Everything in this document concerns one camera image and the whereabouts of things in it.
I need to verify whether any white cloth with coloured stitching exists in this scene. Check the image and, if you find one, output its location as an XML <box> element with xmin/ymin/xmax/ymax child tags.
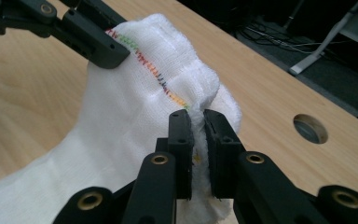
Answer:
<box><xmin>0</xmin><ymin>12</ymin><xmax>243</xmax><ymax>224</ymax></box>

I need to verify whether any bundle of floor cables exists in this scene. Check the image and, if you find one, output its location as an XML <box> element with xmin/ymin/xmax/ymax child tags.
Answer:
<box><xmin>235</xmin><ymin>17</ymin><xmax>349</xmax><ymax>58</ymax></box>

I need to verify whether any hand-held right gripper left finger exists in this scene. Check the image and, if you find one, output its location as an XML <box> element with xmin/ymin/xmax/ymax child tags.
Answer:
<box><xmin>156</xmin><ymin>108</ymin><xmax>196</xmax><ymax>201</ymax></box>

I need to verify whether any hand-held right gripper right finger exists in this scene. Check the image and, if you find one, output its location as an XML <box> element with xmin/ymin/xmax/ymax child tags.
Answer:
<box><xmin>202</xmin><ymin>108</ymin><xmax>247</xmax><ymax>200</ymax></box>

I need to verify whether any white metal desk frame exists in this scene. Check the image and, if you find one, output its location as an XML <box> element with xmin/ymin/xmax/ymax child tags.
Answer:
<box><xmin>288</xmin><ymin>0</ymin><xmax>358</xmax><ymax>77</ymax></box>

